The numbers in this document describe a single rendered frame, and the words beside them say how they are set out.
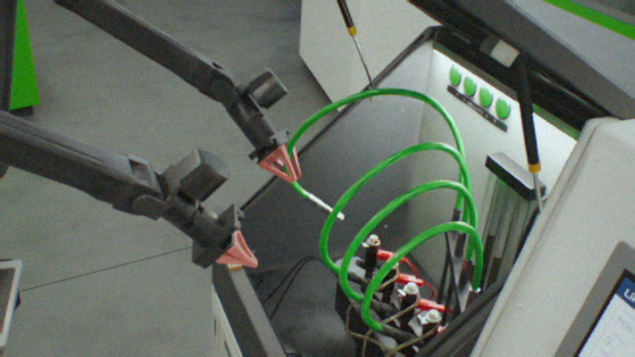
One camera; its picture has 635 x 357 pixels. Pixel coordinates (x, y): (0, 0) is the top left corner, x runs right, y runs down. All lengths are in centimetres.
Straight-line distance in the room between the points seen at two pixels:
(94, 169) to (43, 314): 205
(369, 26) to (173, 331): 223
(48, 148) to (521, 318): 72
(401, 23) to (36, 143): 343
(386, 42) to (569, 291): 330
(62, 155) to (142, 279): 215
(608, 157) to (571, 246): 14
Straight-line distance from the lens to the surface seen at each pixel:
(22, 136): 90
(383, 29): 413
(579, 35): 155
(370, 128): 162
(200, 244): 108
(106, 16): 132
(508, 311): 108
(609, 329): 95
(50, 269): 319
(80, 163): 94
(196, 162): 100
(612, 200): 94
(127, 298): 296
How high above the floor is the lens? 191
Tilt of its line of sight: 30 degrees down
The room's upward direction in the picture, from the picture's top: 4 degrees clockwise
